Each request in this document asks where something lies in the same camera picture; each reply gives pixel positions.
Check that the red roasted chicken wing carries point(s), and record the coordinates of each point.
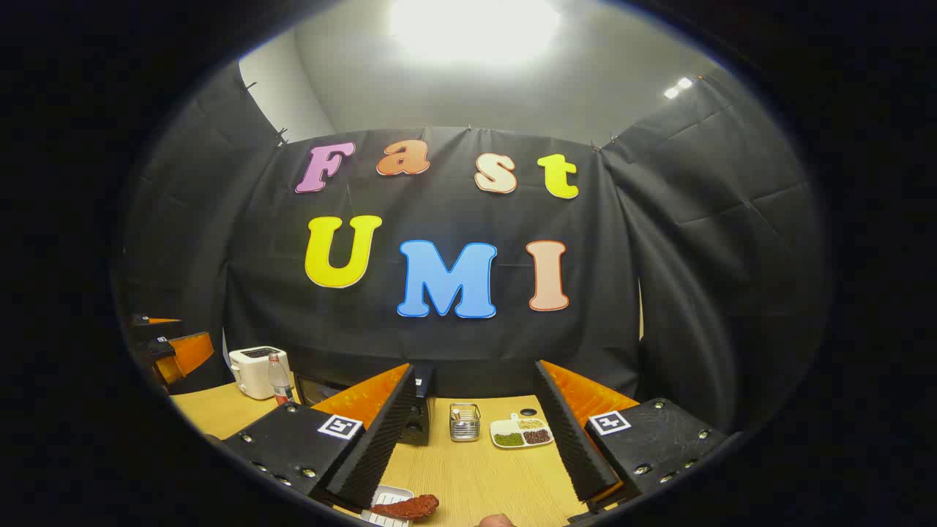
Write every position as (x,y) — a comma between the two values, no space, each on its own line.
(410,506)

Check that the clear plastic bottle red label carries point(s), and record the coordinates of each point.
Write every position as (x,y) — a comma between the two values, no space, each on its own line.
(279,380)

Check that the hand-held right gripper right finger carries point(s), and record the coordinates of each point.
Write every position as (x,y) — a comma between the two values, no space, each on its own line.
(567,432)

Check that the white divided dish of beans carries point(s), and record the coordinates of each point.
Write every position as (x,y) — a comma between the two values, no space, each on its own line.
(521,433)

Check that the white toaster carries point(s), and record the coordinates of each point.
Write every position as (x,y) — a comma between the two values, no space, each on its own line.
(252,369)

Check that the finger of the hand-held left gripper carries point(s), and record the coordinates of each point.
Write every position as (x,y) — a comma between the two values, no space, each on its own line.
(157,322)
(192,353)

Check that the large ceiling light panel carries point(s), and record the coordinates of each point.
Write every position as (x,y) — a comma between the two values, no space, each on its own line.
(476,29)

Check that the black backdrop cloth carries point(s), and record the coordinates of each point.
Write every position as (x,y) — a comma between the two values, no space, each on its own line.
(439,337)

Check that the white slotted tray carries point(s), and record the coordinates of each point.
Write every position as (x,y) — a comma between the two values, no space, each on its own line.
(386,495)

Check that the black electric oven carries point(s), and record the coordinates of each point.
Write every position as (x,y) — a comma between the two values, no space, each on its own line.
(424,395)

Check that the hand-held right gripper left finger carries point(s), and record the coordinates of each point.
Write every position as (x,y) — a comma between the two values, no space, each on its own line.
(381,439)

